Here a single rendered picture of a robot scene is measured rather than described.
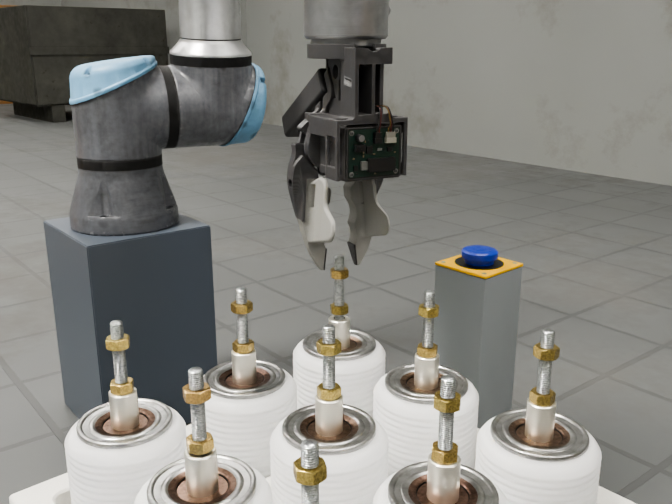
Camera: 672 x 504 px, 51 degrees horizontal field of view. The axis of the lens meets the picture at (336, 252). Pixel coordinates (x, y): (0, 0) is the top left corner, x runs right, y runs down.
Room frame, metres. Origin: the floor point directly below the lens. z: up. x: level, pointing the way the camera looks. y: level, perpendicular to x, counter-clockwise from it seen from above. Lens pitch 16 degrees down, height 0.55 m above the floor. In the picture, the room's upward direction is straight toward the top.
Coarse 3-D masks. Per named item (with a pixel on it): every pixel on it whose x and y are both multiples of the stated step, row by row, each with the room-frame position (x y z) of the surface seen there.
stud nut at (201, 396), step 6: (204, 384) 0.43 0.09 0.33; (186, 390) 0.43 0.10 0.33; (198, 390) 0.43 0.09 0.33; (204, 390) 0.43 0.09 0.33; (210, 390) 0.43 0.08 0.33; (186, 396) 0.42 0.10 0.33; (192, 396) 0.42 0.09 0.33; (198, 396) 0.42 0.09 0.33; (204, 396) 0.42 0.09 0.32; (210, 396) 0.43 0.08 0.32; (186, 402) 0.42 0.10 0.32; (192, 402) 0.42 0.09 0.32; (198, 402) 0.42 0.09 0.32; (204, 402) 0.42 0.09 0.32
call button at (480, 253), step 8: (464, 248) 0.76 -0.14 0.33; (472, 248) 0.76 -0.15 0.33; (480, 248) 0.76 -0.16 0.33; (488, 248) 0.76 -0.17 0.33; (464, 256) 0.75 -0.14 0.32; (472, 256) 0.74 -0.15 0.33; (480, 256) 0.74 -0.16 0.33; (488, 256) 0.74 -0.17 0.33; (496, 256) 0.75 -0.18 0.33; (472, 264) 0.75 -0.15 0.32; (480, 264) 0.74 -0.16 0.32; (488, 264) 0.75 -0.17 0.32
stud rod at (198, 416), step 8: (192, 368) 0.43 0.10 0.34; (200, 368) 0.43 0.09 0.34; (192, 376) 0.43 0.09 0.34; (200, 376) 0.43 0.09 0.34; (192, 384) 0.43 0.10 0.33; (200, 384) 0.43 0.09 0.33; (192, 408) 0.43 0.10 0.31; (200, 408) 0.43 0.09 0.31; (192, 416) 0.43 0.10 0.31; (200, 416) 0.43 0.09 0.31; (192, 424) 0.43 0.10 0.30; (200, 424) 0.43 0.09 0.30; (192, 432) 0.43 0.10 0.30; (200, 432) 0.43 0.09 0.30; (200, 440) 0.43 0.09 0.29
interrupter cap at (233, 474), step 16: (176, 464) 0.45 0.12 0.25; (224, 464) 0.45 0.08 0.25; (240, 464) 0.45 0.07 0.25; (160, 480) 0.44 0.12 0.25; (176, 480) 0.44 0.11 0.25; (224, 480) 0.44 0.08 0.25; (240, 480) 0.43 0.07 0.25; (256, 480) 0.43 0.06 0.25; (160, 496) 0.42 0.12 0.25; (176, 496) 0.42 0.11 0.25; (208, 496) 0.42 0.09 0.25; (224, 496) 0.42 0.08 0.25; (240, 496) 0.42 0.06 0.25
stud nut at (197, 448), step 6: (186, 438) 0.43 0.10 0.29; (210, 438) 0.43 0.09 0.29; (186, 444) 0.43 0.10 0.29; (192, 444) 0.42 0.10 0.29; (198, 444) 0.42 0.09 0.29; (204, 444) 0.42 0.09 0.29; (210, 444) 0.43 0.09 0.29; (192, 450) 0.42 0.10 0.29; (198, 450) 0.42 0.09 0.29; (204, 450) 0.42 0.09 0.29; (210, 450) 0.43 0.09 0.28
